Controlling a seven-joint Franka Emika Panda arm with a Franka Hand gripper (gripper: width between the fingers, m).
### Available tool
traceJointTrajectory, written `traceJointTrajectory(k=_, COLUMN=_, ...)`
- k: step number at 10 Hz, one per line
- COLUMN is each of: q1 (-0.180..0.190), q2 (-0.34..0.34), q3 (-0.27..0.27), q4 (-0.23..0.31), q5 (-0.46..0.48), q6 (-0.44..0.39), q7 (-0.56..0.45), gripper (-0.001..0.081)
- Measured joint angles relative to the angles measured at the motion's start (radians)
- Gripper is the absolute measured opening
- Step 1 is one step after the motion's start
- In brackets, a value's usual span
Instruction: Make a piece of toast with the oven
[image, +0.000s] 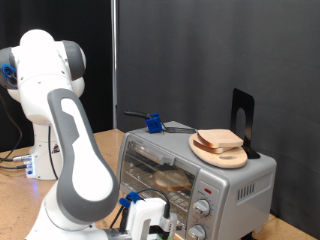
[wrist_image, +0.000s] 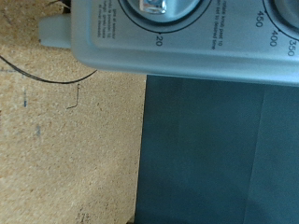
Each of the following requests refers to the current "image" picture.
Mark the silver oven knob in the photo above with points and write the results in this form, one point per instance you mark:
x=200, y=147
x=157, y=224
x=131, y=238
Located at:
x=202, y=208
x=197, y=232

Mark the vertical metal pole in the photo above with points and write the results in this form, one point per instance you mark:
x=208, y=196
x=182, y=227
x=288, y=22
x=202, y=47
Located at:
x=114, y=66

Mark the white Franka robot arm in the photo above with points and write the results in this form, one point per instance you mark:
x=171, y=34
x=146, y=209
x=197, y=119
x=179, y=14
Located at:
x=86, y=176

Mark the round wooden cutting board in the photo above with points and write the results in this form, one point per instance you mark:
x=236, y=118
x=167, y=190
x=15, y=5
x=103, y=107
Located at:
x=230, y=160

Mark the metal spatula with blue block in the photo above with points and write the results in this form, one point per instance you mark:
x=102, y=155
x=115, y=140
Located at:
x=154, y=122

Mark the dark grey backdrop curtain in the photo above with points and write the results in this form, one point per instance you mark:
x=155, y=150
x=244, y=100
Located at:
x=200, y=50

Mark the white wrist camera blue mount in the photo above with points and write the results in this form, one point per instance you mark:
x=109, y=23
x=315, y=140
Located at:
x=146, y=213

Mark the silver toaster oven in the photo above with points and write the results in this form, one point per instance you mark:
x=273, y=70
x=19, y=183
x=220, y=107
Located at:
x=233, y=186

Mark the black backdrop curtain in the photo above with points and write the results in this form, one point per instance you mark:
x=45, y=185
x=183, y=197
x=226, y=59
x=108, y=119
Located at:
x=66, y=16

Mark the black metal bookend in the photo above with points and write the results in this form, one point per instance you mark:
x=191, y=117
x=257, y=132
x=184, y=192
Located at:
x=248, y=106

